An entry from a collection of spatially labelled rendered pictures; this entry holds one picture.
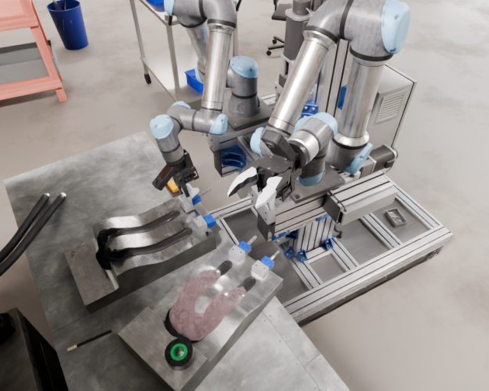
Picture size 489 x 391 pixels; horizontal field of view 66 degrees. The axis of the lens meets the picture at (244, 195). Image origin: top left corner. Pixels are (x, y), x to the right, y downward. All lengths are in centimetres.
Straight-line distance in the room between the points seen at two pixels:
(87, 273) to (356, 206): 102
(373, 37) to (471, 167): 258
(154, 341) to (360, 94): 93
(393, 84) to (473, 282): 147
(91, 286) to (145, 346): 33
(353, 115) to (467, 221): 199
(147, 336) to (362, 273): 133
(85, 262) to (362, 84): 111
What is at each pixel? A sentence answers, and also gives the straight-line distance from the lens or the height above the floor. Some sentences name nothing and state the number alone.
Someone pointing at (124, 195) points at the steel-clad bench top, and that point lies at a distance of 176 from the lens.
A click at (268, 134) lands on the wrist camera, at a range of 79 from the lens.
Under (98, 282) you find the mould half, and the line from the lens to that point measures 143.
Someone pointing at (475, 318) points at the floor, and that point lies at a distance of 259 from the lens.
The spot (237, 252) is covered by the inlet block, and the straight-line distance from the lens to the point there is 138.
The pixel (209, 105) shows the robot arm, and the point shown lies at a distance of 131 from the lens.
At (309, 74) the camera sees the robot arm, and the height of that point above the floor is 151.
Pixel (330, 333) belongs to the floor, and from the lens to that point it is 225.
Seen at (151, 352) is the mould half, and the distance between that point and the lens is 121.
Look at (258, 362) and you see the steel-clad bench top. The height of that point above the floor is 80.
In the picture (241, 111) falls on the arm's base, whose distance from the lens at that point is 172.
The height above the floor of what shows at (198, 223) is 92.
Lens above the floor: 201
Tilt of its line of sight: 46 degrees down
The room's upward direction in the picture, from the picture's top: straight up
